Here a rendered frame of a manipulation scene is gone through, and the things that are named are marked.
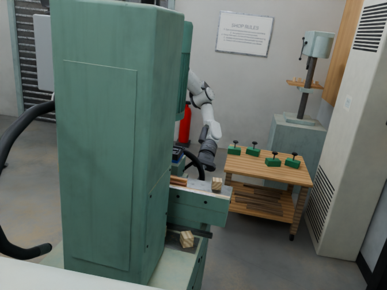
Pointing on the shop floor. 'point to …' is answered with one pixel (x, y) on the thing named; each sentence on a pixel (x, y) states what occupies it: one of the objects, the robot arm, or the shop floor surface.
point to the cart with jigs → (276, 166)
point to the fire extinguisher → (183, 141)
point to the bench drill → (288, 134)
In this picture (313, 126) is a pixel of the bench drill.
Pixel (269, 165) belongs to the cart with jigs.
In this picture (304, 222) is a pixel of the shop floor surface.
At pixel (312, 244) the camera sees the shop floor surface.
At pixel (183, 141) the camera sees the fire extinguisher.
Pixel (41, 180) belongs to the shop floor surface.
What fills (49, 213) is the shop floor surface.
